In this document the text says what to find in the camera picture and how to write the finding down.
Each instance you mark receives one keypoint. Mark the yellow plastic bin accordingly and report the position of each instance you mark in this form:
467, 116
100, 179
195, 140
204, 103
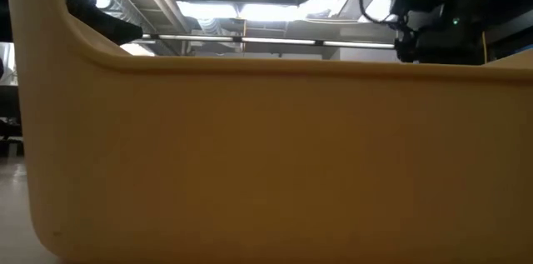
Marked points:
266, 151

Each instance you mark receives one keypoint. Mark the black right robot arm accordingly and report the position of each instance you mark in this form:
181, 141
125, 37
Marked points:
441, 26

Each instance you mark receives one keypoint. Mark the long linear ceiling light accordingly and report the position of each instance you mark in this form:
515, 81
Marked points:
275, 41

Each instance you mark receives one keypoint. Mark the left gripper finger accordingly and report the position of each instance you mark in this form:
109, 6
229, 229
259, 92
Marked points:
112, 28

